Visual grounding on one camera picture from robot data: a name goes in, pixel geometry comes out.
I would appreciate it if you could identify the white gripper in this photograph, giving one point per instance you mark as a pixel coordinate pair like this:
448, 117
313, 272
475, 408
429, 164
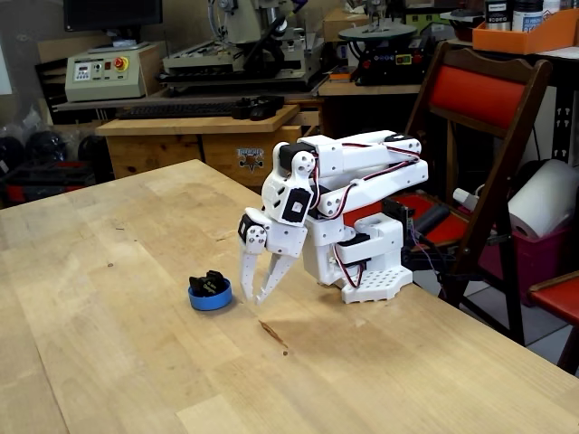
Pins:
286, 239

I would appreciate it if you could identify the black toy bird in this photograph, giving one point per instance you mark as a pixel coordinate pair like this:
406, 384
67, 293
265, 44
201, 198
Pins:
205, 285

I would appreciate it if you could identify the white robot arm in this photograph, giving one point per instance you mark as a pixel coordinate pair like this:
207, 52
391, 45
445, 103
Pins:
389, 244

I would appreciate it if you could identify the blue round box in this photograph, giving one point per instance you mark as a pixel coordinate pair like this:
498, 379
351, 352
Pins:
210, 304

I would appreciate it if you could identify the beige control box red button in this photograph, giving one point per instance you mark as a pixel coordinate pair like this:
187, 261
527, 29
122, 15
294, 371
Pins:
104, 83

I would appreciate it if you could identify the brown cardboard box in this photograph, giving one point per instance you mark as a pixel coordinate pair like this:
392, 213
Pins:
339, 25

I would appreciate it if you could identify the black controller board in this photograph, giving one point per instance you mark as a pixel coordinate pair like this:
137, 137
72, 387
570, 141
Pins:
398, 210

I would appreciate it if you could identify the black computer mouse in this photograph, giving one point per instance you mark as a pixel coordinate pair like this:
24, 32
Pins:
258, 108

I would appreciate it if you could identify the wooden cabinet with sticker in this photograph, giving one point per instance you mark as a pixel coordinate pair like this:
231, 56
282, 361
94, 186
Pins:
154, 149

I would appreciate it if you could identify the black cylinder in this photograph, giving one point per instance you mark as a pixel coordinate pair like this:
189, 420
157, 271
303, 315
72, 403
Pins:
432, 217

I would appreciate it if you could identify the black keyboard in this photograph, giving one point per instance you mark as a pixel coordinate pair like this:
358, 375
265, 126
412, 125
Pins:
172, 110

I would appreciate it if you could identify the black helmet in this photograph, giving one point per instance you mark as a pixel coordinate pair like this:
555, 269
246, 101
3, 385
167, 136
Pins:
45, 147
10, 153
90, 147

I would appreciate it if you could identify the white power plug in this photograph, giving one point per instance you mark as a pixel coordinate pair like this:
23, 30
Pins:
463, 196

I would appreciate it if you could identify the wooden workbench top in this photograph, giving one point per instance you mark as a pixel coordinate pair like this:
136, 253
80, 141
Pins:
389, 89

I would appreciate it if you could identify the red and black crate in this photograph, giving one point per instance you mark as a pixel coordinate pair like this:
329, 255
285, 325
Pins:
45, 181

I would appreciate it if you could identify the black scroll saw green table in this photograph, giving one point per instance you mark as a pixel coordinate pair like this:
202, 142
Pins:
389, 59

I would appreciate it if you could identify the grey milling machine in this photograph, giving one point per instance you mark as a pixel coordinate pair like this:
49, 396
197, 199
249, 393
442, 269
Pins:
253, 18

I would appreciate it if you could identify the pink plastic bin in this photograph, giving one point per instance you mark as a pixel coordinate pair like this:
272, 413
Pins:
538, 267

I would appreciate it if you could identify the wooden folding chair red cushions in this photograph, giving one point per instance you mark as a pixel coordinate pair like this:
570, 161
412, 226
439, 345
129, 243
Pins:
475, 95

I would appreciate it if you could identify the white paper towel roll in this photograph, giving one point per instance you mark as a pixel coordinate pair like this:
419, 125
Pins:
543, 199

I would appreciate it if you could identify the red seat wooden chair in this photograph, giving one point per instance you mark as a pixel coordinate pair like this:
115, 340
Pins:
558, 300

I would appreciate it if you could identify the black computer monitor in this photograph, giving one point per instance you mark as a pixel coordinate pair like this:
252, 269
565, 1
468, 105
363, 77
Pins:
113, 13

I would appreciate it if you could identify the orange plastic tray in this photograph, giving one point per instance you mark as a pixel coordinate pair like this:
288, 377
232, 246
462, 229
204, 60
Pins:
520, 41

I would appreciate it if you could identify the silver can black lid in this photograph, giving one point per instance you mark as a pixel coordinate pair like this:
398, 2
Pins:
497, 16

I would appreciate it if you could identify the can with blue label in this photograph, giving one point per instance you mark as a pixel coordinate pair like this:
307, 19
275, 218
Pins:
527, 18

